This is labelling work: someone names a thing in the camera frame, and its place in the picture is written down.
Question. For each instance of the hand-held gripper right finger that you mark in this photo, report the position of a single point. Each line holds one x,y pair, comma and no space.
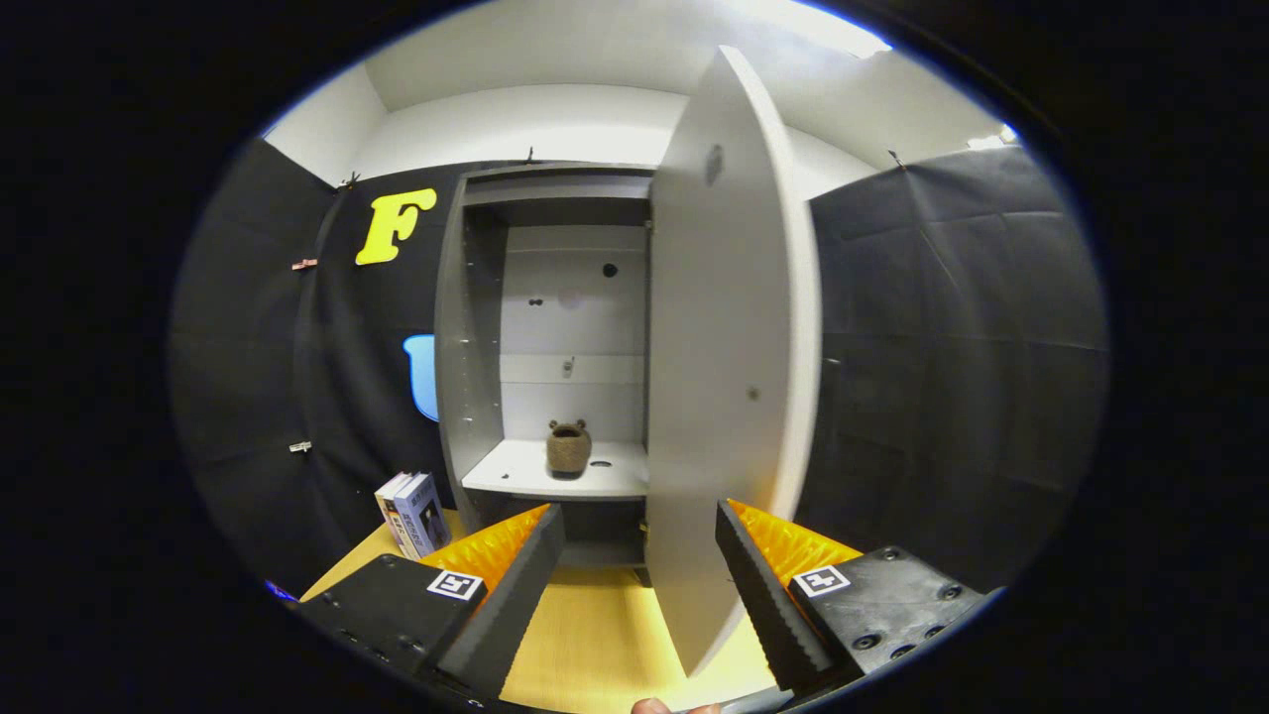
768,615

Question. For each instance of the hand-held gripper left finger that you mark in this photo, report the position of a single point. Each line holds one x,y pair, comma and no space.
516,605

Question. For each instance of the brown fuzzy shoe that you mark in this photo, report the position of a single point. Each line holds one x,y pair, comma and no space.
568,451

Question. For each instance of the grey shoe cabinet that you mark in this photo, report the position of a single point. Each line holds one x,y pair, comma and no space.
471,347

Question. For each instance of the beige shoe cabinet door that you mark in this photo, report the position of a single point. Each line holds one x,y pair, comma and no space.
724,347

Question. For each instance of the blue book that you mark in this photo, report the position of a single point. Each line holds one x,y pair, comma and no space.
424,516

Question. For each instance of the white book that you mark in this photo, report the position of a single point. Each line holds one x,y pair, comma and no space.
389,506

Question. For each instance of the black backdrop cloth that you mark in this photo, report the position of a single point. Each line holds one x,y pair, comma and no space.
952,377

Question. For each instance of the black binder clip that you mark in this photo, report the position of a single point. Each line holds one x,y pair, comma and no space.
897,158
347,181

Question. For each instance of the small ceiling light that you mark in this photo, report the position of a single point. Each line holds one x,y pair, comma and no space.
994,139

